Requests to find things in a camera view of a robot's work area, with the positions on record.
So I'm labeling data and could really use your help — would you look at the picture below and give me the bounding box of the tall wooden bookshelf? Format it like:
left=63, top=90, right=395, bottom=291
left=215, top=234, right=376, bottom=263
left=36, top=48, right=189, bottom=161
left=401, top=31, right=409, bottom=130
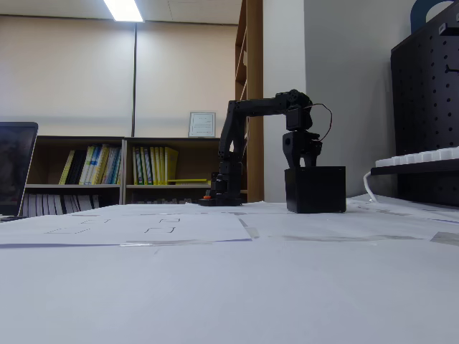
left=235, top=0, right=265, bottom=204

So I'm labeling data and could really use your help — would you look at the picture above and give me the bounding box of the framed white certificate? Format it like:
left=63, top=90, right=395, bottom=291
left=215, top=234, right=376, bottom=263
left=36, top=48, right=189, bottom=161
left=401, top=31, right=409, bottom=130
left=188, top=111, right=217, bottom=138

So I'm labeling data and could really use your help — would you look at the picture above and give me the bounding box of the black laptop screen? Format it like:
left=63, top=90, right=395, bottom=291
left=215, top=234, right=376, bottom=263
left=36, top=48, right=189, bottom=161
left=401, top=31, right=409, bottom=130
left=0, top=121, right=39, bottom=223

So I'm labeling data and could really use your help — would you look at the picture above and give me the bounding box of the yellow-green book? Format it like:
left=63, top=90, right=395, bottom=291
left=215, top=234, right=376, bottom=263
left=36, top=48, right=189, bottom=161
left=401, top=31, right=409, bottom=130
left=58, top=150, right=76, bottom=186

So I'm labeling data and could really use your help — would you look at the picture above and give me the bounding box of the black pegboard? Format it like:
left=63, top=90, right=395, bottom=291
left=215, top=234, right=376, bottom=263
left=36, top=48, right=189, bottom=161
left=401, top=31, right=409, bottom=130
left=389, top=6, right=459, bottom=208

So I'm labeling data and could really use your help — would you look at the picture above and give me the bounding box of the dark vertical wall conduit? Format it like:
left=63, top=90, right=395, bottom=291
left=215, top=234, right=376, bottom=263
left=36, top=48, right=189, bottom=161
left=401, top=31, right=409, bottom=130
left=130, top=21, right=139, bottom=138

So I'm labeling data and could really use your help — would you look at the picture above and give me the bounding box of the clear tape strip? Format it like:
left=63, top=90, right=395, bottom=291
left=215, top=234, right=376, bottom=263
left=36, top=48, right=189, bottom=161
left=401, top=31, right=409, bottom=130
left=429, top=231, right=459, bottom=247
left=118, top=239, right=214, bottom=248
left=236, top=216, right=260, bottom=239

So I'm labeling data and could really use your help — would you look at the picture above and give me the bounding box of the paper sheet with drawn squares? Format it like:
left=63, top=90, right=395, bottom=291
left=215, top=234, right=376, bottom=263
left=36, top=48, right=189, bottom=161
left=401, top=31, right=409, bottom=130
left=0, top=204, right=253, bottom=249

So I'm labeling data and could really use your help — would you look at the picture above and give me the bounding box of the white power strip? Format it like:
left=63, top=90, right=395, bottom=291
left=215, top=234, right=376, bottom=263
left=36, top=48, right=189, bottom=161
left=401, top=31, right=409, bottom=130
left=374, top=146, right=459, bottom=168

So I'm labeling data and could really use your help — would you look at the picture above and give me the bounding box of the dark blue rounded object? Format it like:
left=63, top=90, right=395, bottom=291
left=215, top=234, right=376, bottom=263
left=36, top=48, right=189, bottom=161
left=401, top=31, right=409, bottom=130
left=410, top=0, right=457, bottom=35

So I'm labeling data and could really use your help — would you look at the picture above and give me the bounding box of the low wooden bookshelf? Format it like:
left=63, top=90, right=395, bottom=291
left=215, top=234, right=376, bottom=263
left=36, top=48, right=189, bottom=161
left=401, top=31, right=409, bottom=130
left=22, top=135, right=126, bottom=218
left=123, top=137, right=220, bottom=206

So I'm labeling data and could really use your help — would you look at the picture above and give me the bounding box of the black book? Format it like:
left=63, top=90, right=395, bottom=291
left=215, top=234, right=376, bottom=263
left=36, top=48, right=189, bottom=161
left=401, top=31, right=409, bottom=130
left=67, top=150, right=87, bottom=186

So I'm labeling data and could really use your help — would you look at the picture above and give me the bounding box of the ceiling light panel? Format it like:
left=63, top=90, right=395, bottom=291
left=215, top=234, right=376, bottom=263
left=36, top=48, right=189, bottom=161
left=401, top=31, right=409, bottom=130
left=103, top=0, right=146, bottom=24

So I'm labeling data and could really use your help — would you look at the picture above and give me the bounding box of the red white servo cable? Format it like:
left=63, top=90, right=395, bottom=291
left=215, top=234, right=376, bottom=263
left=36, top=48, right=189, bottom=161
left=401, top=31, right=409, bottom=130
left=308, top=102, right=334, bottom=141

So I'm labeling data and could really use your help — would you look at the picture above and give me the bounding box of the white power cable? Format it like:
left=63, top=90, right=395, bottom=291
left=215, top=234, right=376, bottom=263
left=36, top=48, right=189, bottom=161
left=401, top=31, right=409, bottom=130
left=363, top=169, right=382, bottom=204

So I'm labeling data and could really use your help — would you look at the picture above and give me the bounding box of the yellow ring binder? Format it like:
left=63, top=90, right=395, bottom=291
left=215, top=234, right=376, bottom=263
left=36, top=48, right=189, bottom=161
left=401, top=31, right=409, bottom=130
left=164, top=145, right=179, bottom=186

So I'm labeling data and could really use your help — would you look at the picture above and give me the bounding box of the black open box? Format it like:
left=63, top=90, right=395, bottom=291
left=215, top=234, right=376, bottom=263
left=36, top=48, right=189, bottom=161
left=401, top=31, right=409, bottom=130
left=284, top=166, right=347, bottom=214

